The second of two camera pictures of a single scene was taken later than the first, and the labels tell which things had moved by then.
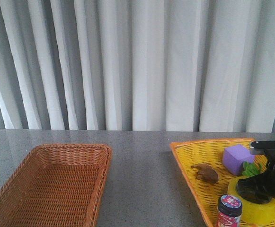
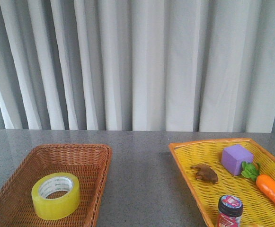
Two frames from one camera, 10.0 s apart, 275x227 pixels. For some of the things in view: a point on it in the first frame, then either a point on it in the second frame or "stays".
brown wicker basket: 54,185 stays
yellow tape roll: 255,214 to 55,196
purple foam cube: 234,157 stays
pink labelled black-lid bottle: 229,210 stays
